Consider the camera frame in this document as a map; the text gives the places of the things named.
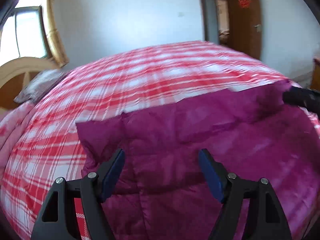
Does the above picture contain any wooden cabinet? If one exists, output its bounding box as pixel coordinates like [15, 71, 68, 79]
[310, 57, 320, 91]

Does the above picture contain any silver door handle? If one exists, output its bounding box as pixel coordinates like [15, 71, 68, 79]
[254, 24, 261, 33]

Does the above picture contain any pink floral quilt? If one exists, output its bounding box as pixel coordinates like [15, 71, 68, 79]
[1, 101, 35, 172]

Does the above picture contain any red white plaid bedspread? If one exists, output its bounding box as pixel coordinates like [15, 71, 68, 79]
[0, 40, 320, 240]

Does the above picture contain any wooden headboard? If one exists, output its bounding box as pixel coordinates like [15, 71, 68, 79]
[0, 57, 59, 114]

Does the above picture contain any yellow curtain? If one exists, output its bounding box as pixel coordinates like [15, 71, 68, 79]
[41, 0, 69, 68]

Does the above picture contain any red paper door decoration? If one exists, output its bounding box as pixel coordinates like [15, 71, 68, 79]
[238, 0, 251, 9]

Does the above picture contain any striped grey pillow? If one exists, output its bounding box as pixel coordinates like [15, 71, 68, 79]
[14, 69, 68, 104]

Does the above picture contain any window with frame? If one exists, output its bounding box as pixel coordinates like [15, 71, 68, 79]
[1, 0, 52, 65]

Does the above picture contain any magenta quilted down jacket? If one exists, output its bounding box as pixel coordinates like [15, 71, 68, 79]
[76, 80, 319, 239]

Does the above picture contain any brown wooden door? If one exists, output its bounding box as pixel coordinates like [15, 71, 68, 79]
[227, 0, 262, 59]

